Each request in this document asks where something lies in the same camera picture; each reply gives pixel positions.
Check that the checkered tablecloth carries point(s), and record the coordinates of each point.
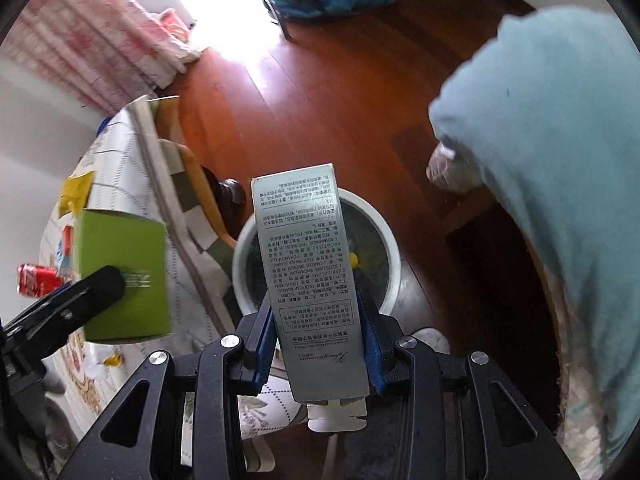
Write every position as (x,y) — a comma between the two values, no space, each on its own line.
(125,170)

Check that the grey slipper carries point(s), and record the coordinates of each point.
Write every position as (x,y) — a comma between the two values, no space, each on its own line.
(430,339)

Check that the green carton box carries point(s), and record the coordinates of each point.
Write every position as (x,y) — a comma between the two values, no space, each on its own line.
(122,245)

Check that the light blue blanket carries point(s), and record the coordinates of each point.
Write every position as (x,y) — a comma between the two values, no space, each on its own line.
(550,160)

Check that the black metal frame leg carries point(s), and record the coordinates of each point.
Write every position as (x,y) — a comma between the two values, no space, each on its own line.
(274,5)

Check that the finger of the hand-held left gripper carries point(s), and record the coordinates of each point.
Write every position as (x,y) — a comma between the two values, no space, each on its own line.
(95,290)

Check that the red soda can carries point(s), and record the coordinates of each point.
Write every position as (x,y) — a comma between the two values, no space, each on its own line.
(40,279)

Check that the yellow snack packet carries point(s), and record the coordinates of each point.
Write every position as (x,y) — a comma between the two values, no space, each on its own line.
(75,192)

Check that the white round trash bin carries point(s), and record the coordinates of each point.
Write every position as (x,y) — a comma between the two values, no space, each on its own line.
(387,260)

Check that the small yellow wrapper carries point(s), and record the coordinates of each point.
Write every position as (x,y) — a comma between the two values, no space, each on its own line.
(113,359)

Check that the blue white packet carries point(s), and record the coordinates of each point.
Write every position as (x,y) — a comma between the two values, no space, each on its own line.
(62,257)

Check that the silver printed carton box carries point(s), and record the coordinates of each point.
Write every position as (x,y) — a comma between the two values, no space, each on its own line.
(305,280)

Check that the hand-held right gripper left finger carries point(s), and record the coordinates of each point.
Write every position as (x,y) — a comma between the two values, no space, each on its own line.
(260,360)

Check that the wooden chair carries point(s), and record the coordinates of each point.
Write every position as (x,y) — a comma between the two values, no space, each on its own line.
(220,200)

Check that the pink patterned cloth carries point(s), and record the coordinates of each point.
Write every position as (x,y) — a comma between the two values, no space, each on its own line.
(85,35)

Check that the yellow wrapper piece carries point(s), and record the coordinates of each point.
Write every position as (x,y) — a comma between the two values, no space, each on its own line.
(354,260)

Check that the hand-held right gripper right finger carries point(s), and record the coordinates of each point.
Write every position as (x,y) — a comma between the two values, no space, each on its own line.
(374,360)

